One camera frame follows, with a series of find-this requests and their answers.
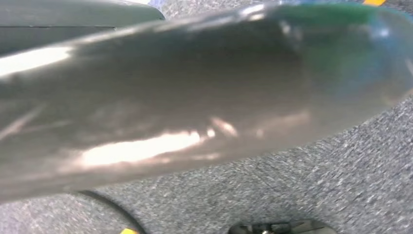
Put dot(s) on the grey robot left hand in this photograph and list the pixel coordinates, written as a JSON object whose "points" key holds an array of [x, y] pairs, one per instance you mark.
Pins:
{"points": [[64, 14]]}

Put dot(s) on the black robot foot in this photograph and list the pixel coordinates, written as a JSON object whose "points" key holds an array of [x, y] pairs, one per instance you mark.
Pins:
{"points": [[290, 227]]}

